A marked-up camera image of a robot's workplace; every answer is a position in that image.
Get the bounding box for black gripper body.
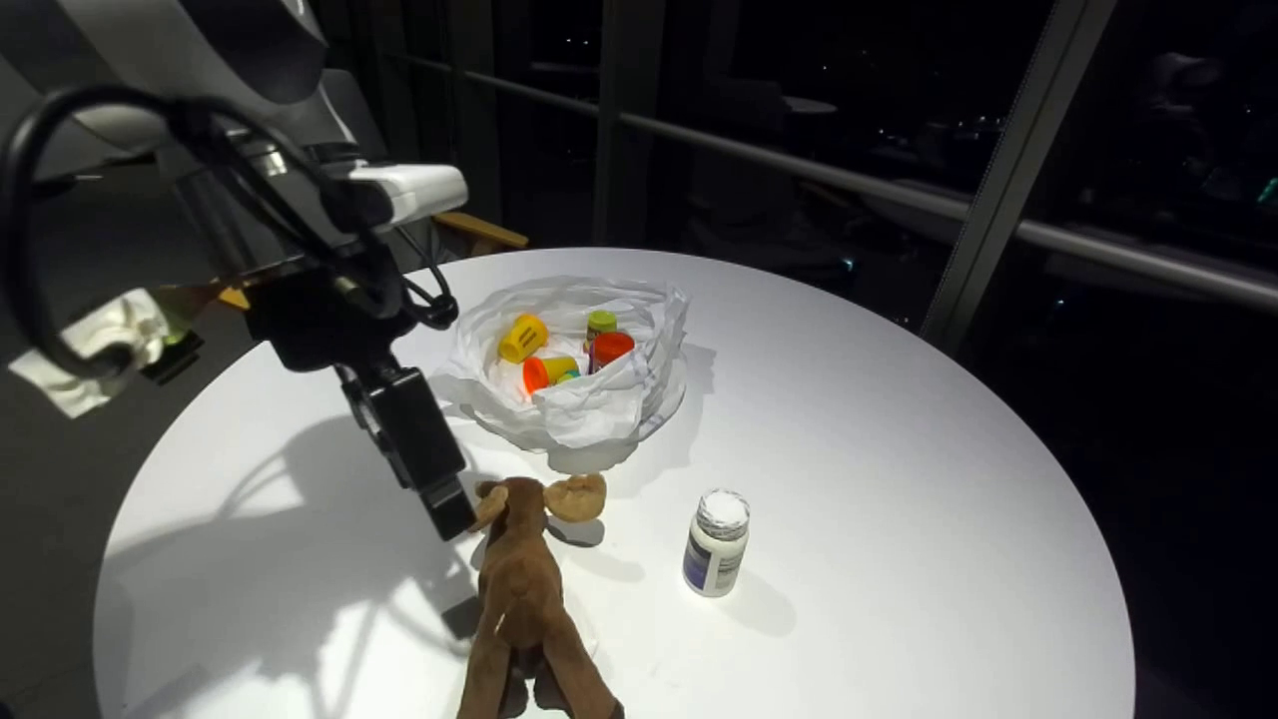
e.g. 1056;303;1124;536
245;254;419;374

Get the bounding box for play-doh can orange lid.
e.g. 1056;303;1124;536
521;350;569;401

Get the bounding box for play-doh can yellow lid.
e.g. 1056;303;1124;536
497;309;557;369

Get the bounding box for brown moose plush toy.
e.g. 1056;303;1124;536
457;470;630;719

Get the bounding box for white pill bottle blue label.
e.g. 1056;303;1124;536
680;488;756;604

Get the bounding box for white crumpled plastic bag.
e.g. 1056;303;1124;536
435;274;695;480

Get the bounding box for grey chair wooden legs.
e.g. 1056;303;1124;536
213;64;530;314

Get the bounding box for grey window mullion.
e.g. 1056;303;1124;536
924;0;1124;350

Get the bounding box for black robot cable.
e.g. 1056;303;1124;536
0;82;463;383

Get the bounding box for dark window post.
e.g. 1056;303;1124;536
591;0;671;233

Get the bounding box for grey window rail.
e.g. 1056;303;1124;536
410;53;1278;310

